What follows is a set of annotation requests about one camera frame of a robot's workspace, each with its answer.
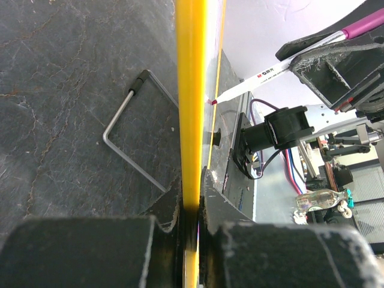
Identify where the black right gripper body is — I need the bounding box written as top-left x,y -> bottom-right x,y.
332,26 -> 384,124

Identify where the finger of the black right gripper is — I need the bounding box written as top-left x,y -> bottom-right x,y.
275,25 -> 350,60
289,40 -> 384,110

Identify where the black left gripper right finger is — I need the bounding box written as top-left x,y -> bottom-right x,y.
199,167 -> 253,287

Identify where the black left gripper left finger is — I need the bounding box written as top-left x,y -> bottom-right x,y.
136,177 -> 182,287

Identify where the yellow-framed whiteboard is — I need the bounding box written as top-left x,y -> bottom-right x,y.
175,1 -> 371,287

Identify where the white purple marker pen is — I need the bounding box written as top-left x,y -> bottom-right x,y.
211,8 -> 383,106

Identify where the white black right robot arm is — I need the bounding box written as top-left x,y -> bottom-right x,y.
230,20 -> 383,179

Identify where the clear plastic bottle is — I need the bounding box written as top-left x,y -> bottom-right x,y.
296,189 -> 352,212

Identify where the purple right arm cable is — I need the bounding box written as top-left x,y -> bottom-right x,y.
248,99 -> 281,178

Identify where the metal whiteboard stand wire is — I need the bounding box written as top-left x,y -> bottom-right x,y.
103,69 -> 180,193

